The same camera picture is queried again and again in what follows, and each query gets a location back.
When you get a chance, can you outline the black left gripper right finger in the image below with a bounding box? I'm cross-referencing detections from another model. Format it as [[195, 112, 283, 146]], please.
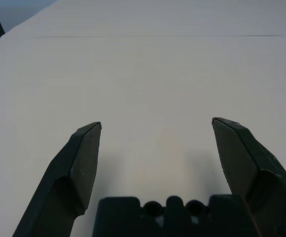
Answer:
[[212, 117, 286, 237]]

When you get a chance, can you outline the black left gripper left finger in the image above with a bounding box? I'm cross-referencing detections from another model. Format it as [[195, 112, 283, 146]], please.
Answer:
[[12, 121, 102, 237]]

